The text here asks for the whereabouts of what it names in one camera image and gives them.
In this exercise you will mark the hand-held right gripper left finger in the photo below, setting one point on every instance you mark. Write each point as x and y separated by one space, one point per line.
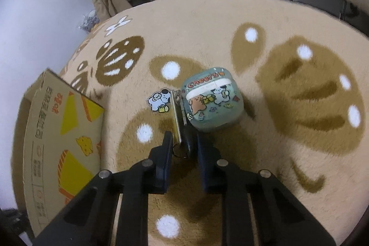
165 159

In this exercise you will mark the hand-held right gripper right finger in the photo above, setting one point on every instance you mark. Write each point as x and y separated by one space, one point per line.
203 165

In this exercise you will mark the black key fob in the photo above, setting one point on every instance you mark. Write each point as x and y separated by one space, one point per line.
188 142

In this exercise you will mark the cartoon print earbud case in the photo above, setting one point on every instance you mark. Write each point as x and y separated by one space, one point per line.
213 107

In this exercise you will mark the printed cardboard box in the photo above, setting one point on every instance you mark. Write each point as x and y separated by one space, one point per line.
46 148

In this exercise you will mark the cartoon dog acrylic charm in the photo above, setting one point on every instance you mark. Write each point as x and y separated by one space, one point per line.
157 100

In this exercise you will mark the beige round rug brown spots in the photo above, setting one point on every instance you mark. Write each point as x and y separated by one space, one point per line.
288 176

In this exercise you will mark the small patterned cloth pouch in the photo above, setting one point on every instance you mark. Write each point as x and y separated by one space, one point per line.
89 21

